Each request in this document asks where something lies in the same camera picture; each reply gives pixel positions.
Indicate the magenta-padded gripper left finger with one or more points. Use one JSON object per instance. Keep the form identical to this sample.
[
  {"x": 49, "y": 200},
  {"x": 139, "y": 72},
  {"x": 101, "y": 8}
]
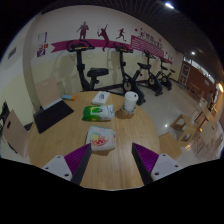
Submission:
[{"x": 77, "y": 158}]

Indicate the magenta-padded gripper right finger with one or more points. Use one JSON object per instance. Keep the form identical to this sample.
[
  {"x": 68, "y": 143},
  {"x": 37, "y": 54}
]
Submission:
[{"x": 146, "y": 158}]

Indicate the white printed towel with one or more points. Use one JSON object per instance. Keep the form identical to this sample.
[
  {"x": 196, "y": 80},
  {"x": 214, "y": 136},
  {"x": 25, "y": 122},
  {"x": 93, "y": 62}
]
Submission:
[{"x": 101, "y": 138}]

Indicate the green white wet wipes pack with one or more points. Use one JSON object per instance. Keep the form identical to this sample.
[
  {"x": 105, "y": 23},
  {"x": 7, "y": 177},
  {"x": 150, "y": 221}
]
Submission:
[{"x": 98, "y": 113}]

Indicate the round brown coaster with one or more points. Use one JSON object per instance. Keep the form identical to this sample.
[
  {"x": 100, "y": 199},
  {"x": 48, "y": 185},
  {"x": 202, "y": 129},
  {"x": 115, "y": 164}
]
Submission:
[{"x": 126, "y": 112}]

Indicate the wooden chairs and tables group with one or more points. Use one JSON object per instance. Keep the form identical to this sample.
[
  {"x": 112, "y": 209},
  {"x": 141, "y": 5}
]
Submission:
[{"x": 196, "y": 128}]

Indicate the white lidded cup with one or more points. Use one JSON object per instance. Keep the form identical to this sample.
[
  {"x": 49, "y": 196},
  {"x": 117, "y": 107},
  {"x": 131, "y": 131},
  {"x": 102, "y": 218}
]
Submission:
[{"x": 130, "y": 101}]

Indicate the blue orange tube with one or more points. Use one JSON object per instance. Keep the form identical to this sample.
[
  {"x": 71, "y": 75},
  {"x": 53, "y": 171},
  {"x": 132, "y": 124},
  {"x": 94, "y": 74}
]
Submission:
[{"x": 68, "y": 97}]

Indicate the small white tissue pack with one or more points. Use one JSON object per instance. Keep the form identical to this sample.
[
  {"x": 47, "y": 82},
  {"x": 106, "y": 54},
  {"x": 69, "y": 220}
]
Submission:
[{"x": 100, "y": 98}]

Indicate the light wooden chair with cutout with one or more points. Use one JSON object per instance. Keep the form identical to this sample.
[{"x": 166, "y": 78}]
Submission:
[{"x": 15, "y": 135}]

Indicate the black exercise bike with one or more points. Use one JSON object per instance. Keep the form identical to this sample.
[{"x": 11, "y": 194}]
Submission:
[
  {"x": 155, "y": 83},
  {"x": 127, "y": 85},
  {"x": 80, "y": 66},
  {"x": 166, "y": 78}
]

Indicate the purple orange wall poster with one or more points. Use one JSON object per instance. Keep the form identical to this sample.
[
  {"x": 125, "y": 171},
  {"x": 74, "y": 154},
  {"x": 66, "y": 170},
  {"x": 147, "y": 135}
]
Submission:
[{"x": 42, "y": 50}]

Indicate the magenta sports wall banner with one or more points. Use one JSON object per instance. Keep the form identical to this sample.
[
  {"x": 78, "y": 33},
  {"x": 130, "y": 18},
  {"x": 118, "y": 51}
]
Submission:
[{"x": 143, "y": 45}]

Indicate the grey wall plate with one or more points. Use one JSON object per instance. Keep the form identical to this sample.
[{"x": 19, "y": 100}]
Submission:
[{"x": 12, "y": 53}]

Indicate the white purple wall poster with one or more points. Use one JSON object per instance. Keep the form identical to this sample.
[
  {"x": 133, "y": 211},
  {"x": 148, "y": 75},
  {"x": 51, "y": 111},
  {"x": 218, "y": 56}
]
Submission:
[{"x": 42, "y": 38}]

